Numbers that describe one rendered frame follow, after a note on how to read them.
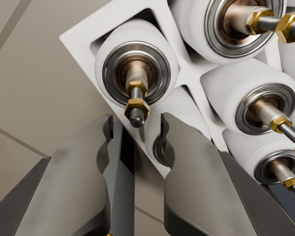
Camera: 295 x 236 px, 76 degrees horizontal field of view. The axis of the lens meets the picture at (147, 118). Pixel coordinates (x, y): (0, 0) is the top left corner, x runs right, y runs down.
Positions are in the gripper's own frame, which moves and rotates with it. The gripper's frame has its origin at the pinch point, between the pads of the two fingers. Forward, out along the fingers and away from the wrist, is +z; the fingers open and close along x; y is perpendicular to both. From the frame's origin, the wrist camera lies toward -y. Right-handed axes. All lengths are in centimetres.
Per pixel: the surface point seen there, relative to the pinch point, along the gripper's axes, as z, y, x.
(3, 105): 35, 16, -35
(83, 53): 16.9, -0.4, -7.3
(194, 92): 16.9, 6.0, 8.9
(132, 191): 14.3, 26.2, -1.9
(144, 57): 9.6, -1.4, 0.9
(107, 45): 10.1, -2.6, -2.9
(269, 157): 9.4, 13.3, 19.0
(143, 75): 7.8, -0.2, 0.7
